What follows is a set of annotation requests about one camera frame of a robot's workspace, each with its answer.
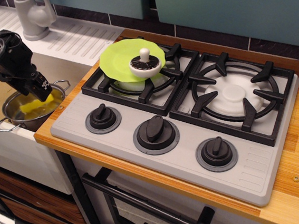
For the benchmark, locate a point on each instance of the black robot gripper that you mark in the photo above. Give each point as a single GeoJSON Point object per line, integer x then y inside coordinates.
{"type": "Point", "coordinates": [17, 70]}

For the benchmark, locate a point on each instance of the white toy mushroom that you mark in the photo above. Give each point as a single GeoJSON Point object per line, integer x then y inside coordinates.
{"type": "Point", "coordinates": [145, 65]}

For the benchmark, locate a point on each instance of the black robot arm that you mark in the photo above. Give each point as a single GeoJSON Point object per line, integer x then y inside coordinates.
{"type": "Point", "coordinates": [17, 70]}

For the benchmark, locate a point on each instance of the white toy sink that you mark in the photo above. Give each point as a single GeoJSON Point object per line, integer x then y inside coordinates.
{"type": "Point", "coordinates": [64, 57]}

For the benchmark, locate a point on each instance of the stainless steel pot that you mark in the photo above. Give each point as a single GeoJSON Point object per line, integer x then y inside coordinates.
{"type": "Point", "coordinates": [14, 118]}

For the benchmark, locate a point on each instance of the green plastic plate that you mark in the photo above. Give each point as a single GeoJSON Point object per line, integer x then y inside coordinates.
{"type": "Point", "coordinates": [114, 61]}

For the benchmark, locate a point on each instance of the grey toy faucet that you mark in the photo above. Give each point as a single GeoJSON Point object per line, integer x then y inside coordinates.
{"type": "Point", "coordinates": [35, 20]}

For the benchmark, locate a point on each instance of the black left stove knob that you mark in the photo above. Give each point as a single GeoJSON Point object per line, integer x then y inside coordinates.
{"type": "Point", "coordinates": [103, 120]}

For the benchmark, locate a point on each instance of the black stove knob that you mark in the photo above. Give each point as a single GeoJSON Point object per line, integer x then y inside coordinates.
{"type": "Point", "coordinates": [156, 136]}
{"type": "Point", "coordinates": [217, 155]}
{"type": "Point", "coordinates": [103, 120]}

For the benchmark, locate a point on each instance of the wooden drawer front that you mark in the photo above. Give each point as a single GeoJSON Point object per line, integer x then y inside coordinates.
{"type": "Point", "coordinates": [36, 204]}

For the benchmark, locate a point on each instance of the black middle stove knob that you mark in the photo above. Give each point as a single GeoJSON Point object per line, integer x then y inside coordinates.
{"type": "Point", "coordinates": [156, 136]}

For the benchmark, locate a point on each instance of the black left burner grate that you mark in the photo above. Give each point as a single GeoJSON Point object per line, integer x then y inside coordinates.
{"type": "Point", "coordinates": [157, 100]}

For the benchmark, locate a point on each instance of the black burner grate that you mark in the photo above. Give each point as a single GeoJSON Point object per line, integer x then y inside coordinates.
{"type": "Point", "coordinates": [277, 87]}
{"type": "Point", "coordinates": [157, 100]}

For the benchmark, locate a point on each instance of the grey toy stove top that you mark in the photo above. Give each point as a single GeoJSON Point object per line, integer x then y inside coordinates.
{"type": "Point", "coordinates": [250, 180]}

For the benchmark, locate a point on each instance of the black right stove knob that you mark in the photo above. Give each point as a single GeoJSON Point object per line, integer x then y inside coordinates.
{"type": "Point", "coordinates": [217, 155]}

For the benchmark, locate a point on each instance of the black right burner grate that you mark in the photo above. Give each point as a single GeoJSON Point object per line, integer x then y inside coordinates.
{"type": "Point", "coordinates": [277, 87]}

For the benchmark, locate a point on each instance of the black oven door handle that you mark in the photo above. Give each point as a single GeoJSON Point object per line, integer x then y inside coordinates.
{"type": "Point", "coordinates": [144, 205]}

